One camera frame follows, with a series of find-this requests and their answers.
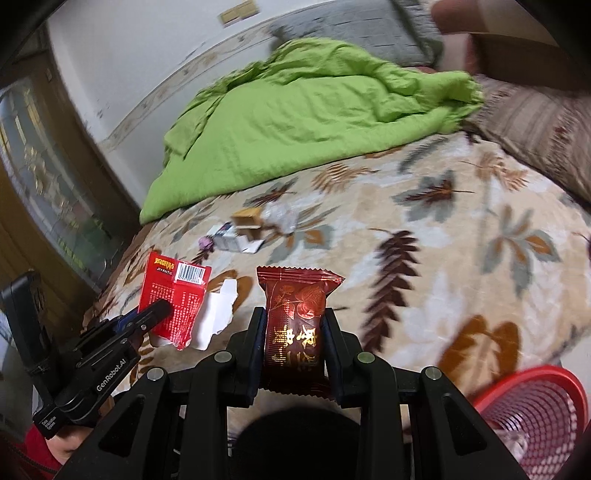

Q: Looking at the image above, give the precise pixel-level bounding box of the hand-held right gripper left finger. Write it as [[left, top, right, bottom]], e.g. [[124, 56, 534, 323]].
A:
[[55, 307, 269, 480]]

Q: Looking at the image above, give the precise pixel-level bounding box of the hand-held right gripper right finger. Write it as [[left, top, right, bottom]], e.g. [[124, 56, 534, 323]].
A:
[[321, 308, 529, 480]]

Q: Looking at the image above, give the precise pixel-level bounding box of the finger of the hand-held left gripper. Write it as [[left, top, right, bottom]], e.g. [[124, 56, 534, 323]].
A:
[[115, 299, 172, 344]]

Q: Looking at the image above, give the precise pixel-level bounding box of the torn red carton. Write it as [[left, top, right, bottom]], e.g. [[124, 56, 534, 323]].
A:
[[137, 251, 239, 352]]

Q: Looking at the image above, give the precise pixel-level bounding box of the dark red snack packet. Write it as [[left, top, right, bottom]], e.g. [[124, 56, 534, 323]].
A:
[[256, 265, 346, 398]]

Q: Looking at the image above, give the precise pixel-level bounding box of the red mesh basket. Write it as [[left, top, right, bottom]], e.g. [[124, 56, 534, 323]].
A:
[[473, 364, 589, 476]]

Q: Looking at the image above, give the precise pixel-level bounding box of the person's left hand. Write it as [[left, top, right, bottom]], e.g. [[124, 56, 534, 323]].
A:
[[46, 422, 93, 466]]

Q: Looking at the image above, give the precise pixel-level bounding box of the small white carton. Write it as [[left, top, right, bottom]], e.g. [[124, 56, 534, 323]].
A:
[[212, 224, 265, 254]]

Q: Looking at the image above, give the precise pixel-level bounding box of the orange cardboard box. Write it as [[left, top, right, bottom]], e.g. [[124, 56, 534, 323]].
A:
[[231, 208, 265, 241]]

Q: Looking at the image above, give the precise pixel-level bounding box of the pale lilac plastic wrapper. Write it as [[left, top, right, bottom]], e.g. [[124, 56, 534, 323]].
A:
[[261, 203, 301, 236]]

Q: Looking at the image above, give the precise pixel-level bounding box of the leaf print blanket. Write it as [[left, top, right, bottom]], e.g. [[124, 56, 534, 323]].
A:
[[83, 131, 591, 444]]

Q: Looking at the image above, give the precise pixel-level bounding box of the wooden glass door cabinet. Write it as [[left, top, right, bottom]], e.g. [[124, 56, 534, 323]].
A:
[[0, 28, 141, 333]]

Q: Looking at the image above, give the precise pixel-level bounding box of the green quilt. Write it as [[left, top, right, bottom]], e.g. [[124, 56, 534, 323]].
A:
[[139, 38, 485, 226]]

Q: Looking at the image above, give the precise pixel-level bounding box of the brown striped pillow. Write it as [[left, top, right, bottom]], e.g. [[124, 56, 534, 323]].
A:
[[464, 74, 591, 204]]

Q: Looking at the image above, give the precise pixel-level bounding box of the grey pillow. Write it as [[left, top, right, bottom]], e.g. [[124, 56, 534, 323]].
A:
[[268, 0, 446, 70]]

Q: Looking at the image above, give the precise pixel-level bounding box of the large brown cardboard box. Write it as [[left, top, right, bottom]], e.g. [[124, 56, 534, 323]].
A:
[[468, 32, 591, 93]]

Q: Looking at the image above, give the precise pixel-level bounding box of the beige wall switch plate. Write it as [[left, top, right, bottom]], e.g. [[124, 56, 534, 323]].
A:
[[218, 0, 258, 25]]

